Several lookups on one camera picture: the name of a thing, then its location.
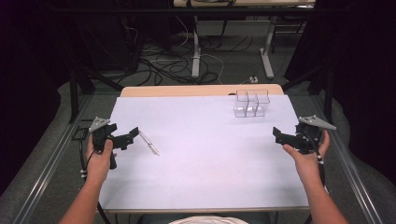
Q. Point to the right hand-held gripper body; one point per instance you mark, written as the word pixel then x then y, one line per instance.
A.
pixel 308 137

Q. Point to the aluminium rail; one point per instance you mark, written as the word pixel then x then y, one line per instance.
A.
pixel 355 174
pixel 46 168

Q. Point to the black metal stand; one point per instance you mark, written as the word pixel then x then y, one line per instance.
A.
pixel 74 90
pixel 328 90

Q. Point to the light wooden desk top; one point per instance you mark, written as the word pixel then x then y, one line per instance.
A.
pixel 249 3

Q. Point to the white desk leg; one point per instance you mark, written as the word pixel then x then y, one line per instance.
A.
pixel 267 56
pixel 196 53

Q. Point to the clear acrylic organizer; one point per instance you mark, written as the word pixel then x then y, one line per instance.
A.
pixel 251 104

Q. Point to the person's right hand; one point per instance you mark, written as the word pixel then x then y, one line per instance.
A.
pixel 308 163

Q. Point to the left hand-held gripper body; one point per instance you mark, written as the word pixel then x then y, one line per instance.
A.
pixel 100 133

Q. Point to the white table mat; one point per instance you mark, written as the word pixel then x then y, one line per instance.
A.
pixel 202 161

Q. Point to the black horizontal bar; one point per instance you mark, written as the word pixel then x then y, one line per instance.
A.
pixel 186 11

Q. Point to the white power plug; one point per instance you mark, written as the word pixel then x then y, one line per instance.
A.
pixel 253 79

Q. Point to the person's white shirt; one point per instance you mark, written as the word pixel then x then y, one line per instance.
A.
pixel 208 220

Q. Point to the silver pen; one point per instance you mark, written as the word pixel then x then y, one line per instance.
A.
pixel 149 143

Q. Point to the person's left hand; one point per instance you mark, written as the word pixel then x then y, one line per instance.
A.
pixel 98 165

